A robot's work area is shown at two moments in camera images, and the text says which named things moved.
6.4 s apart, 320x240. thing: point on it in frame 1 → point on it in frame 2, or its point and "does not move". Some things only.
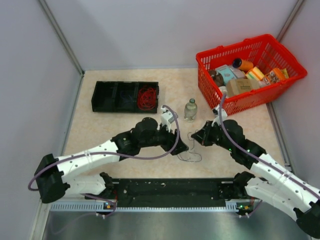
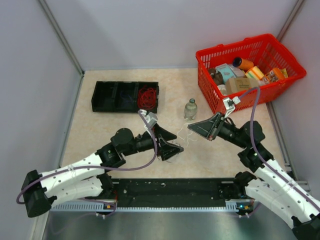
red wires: (146, 98) does not move
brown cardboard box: (235, 86) does not move
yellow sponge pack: (255, 73) does not move
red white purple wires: (190, 151) → (185, 133)
